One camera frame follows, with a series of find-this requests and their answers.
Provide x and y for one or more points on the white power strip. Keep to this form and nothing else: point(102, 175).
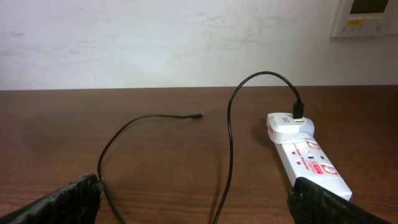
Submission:
point(307, 159)

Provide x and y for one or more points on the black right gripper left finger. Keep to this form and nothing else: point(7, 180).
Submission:
point(76, 202)

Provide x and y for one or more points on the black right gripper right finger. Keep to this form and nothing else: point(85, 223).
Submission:
point(309, 202)

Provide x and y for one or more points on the white wall control panel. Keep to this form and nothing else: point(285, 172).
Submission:
point(364, 18)

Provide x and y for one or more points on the white USB charger plug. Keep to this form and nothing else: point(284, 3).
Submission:
point(284, 129)

